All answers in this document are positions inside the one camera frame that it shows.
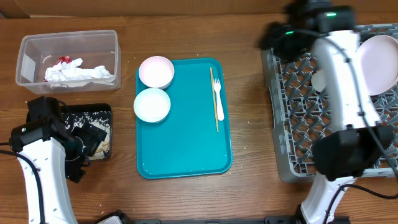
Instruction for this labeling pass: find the cardboard backdrop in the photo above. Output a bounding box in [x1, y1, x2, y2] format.
[0, 0, 398, 19]

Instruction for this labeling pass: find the white upturned cup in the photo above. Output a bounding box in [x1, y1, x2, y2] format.
[311, 70, 326, 93]

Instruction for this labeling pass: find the peanuts pile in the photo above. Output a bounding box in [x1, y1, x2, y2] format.
[95, 140, 109, 154]

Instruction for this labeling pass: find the wooden chopstick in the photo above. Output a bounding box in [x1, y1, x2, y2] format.
[210, 67, 219, 132]

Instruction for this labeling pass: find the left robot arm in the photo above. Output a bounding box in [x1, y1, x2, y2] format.
[9, 96, 106, 223]

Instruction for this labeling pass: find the white round plate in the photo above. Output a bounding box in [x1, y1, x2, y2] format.
[357, 35, 397, 96]

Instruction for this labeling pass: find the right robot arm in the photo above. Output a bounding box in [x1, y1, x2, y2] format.
[259, 1, 393, 223]

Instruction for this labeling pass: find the red snack wrapper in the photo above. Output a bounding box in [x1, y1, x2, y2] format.
[44, 56, 72, 82]

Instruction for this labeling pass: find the spilled rice pile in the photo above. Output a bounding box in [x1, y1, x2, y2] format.
[63, 111, 112, 160]

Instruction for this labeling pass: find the white bowl with peanuts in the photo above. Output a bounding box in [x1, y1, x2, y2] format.
[139, 56, 175, 89]

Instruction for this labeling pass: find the white bowl with rice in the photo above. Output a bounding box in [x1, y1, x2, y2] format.
[134, 88, 171, 123]

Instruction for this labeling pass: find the black waste tray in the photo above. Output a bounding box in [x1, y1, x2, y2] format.
[60, 103, 112, 160]

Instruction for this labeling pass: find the teal serving tray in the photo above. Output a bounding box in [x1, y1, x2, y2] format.
[136, 58, 233, 179]

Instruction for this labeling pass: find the clear plastic bin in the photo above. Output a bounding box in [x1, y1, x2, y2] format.
[16, 30, 122, 95]

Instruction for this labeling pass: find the white napkin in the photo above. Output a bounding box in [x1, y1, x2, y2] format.
[46, 58, 116, 88]

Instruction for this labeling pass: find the white plastic fork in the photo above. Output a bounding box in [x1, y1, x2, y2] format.
[214, 78, 224, 121]

